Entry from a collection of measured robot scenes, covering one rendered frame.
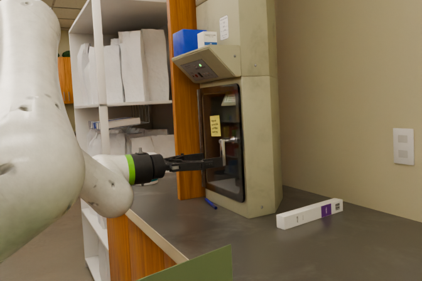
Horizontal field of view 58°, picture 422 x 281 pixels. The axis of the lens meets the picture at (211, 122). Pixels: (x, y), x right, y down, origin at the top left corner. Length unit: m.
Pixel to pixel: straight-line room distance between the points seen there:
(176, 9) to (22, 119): 1.21
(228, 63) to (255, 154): 0.32
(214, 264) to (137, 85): 2.11
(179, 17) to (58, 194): 1.24
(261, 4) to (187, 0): 0.40
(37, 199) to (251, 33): 0.99
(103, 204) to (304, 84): 1.01
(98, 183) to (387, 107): 0.94
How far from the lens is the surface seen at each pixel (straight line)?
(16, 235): 0.45
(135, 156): 1.13
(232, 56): 1.23
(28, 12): 0.75
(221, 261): 0.37
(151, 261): 1.44
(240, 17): 1.27
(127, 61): 2.43
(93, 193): 0.95
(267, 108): 1.29
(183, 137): 1.54
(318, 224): 1.25
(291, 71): 1.72
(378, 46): 1.40
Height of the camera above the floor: 1.33
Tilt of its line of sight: 3 degrees down
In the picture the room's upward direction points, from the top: 3 degrees counter-clockwise
